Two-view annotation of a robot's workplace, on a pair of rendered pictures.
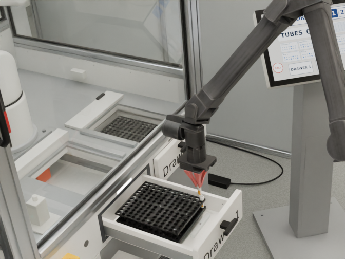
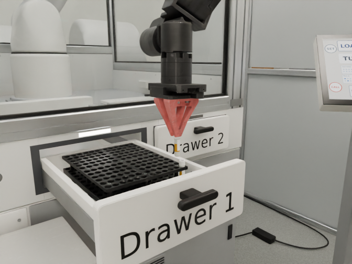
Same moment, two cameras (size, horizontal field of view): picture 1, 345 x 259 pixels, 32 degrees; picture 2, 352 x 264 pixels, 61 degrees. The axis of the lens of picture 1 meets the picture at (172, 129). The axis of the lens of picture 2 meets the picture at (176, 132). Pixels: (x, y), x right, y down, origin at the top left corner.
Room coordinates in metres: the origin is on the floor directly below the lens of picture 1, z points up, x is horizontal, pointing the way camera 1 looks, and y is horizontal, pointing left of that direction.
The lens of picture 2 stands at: (0.91, -0.24, 1.11)
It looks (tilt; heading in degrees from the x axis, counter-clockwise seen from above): 14 degrees down; 19
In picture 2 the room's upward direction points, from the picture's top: straight up
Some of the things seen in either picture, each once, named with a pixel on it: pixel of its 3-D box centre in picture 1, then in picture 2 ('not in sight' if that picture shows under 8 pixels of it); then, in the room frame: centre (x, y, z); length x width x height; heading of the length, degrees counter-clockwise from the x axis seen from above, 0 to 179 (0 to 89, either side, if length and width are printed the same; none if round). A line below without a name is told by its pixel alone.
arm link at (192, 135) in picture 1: (192, 134); (174, 39); (1.44, -0.06, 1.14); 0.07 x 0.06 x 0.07; 50
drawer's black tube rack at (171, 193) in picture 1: (161, 214); (122, 175); (1.43, 0.06, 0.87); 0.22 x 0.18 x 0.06; 57
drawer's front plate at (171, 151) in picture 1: (177, 150); (195, 138); (1.76, -0.01, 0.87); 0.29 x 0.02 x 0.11; 147
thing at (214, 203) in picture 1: (158, 214); (120, 175); (1.44, 0.07, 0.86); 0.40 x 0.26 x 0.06; 57
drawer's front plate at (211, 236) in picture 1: (219, 231); (182, 209); (1.33, -0.11, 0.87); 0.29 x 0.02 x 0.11; 147
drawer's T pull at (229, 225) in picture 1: (227, 225); (193, 196); (1.31, -0.13, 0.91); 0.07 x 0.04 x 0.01; 147
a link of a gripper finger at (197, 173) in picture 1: (195, 172); (174, 111); (1.44, -0.06, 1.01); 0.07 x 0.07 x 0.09; 55
